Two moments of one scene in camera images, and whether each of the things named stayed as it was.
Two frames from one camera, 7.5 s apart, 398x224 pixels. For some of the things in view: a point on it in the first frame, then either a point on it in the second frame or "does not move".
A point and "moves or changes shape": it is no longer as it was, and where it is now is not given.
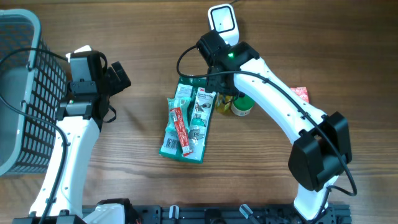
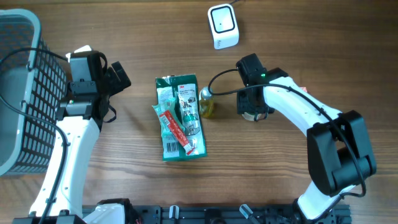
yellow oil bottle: (223, 103) to (206, 102)
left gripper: (114, 84) does not move
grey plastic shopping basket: (33, 85) does not move
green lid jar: (241, 106) moves or changes shape
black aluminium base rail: (259, 214) does not move
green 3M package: (201, 107) moves or changes shape
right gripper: (211, 86) to (242, 106)
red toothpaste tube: (176, 116) moves or changes shape
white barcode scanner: (222, 19) does not move
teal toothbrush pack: (184, 104) to (168, 105)
